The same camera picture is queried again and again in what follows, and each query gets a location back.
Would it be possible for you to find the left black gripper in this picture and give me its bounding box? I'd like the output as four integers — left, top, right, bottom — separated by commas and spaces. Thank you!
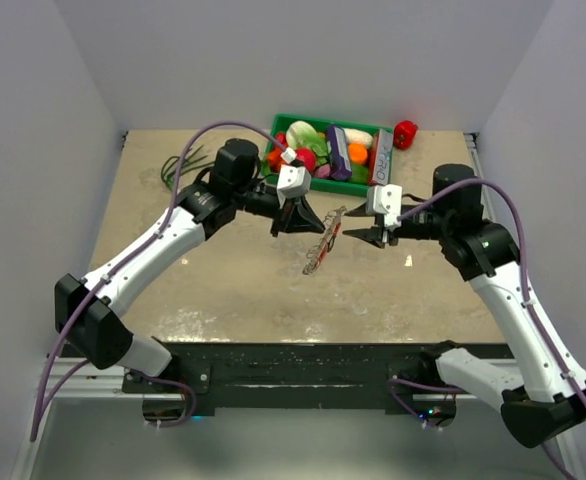
234, 183, 325, 239

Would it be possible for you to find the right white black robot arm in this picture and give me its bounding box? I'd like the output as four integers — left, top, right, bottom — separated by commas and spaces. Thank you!
348, 164, 586, 448

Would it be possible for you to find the white radish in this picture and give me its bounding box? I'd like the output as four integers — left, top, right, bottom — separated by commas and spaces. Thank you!
343, 128, 373, 149

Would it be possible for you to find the red apple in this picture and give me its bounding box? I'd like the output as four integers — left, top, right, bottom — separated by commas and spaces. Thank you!
295, 148, 317, 174

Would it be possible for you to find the purple white box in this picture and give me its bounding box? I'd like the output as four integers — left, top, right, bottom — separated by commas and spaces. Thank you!
325, 124, 352, 181

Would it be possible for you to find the orange fruit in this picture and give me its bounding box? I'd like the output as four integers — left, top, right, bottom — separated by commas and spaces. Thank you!
348, 143, 369, 165

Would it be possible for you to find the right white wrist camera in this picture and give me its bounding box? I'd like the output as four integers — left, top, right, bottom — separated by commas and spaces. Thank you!
365, 184, 403, 230

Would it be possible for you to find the green plastic bin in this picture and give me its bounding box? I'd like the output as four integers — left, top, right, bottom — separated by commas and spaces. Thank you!
271, 113, 393, 197

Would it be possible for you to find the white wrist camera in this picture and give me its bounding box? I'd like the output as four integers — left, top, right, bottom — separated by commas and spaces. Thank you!
365, 184, 403, 230
276, 147, 312, 205

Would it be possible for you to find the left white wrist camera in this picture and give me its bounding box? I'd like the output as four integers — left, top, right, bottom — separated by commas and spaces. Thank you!
276, 147, 312, 205

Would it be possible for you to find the red bell pepper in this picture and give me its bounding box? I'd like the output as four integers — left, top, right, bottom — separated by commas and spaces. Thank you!
393, 120, 419, 150

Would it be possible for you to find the red grey box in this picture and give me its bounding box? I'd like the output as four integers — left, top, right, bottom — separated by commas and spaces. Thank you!
367, 129, 393, 186

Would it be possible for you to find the black base frame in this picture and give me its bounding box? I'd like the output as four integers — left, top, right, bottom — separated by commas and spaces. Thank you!
60, 339, 529, 419

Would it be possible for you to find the green vegetable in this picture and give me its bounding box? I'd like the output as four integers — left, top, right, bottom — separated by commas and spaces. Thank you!
348, 164, 369, 185

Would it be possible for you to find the white green cabbage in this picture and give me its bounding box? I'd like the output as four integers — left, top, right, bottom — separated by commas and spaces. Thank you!
285, 120, 328, 157

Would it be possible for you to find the green spring onion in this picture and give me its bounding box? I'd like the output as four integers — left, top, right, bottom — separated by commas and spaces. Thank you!
160, 145, 219, 189

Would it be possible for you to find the purple sweet potato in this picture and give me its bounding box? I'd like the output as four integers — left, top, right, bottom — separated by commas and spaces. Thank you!
314, 164, 331, 179

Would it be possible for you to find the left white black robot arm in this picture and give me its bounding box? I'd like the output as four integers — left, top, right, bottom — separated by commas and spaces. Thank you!
54, 139, 325, 392

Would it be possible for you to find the red chili pepper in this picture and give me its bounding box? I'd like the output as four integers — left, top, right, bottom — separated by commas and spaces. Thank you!
266, 132, 288, 171

